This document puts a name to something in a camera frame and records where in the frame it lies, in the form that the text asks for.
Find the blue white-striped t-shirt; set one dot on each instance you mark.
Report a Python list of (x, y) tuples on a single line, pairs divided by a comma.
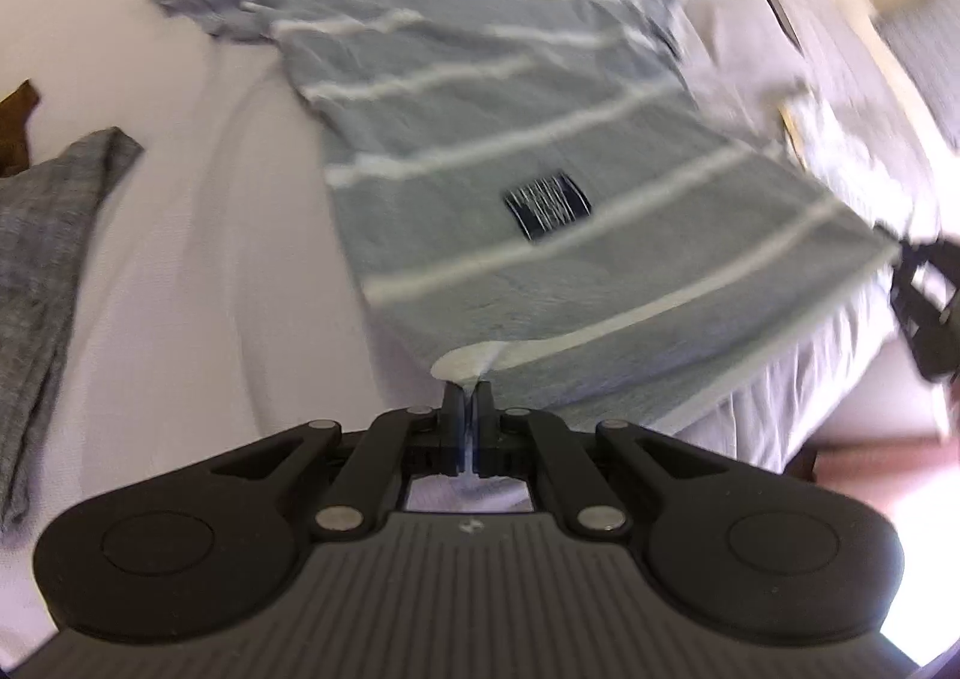
[(525, 124)]

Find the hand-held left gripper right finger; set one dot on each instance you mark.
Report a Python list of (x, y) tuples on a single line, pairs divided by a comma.
[(485, 424)]

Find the brown garment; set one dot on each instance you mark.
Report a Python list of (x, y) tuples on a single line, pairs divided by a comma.
[(13, 124)]

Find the pale patterned cloth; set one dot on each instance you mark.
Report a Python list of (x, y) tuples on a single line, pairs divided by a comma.
[(804, 124)]

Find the grey checked garment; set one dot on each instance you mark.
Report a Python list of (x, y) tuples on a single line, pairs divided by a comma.
[(37, 274)]

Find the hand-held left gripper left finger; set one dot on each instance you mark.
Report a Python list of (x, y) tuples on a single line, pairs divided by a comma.
[(452, 424)]

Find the bed with white sheet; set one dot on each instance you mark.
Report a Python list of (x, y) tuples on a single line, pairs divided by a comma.
[(210, 236)]

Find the black flat device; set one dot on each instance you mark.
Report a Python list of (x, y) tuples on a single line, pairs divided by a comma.
[(776, 12)]

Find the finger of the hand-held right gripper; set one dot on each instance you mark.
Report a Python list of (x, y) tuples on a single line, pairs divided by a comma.
[(930, 319)]

